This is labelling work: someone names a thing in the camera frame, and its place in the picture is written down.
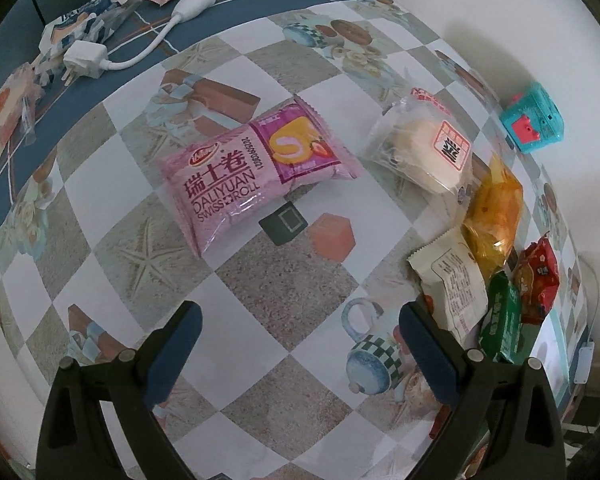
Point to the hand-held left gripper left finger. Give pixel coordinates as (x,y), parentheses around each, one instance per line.
(175,355)

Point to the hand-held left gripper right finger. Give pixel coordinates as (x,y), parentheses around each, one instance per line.
(425,355)

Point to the white snack packet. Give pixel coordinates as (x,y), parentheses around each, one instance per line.
(455,285)

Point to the green snack packet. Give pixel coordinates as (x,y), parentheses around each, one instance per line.
(502,325)

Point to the red snack packet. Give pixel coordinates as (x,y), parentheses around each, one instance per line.
(537,275)

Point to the yellow snack packet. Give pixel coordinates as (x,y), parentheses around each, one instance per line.
(495,205)

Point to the pink cake roll packet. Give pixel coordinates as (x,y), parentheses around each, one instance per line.
(240,185)

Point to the checked patterned tablecloth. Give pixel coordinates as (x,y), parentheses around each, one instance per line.
(290,310)

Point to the wrapped bun with orange label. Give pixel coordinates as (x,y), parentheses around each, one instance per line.
(420,152)

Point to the teal toy box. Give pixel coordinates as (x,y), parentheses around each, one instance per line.
(532,120)

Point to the clear packet with orange print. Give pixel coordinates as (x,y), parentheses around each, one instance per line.
(10,105)

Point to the crumpled patterned wrapper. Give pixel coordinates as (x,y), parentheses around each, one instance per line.
(80,15)

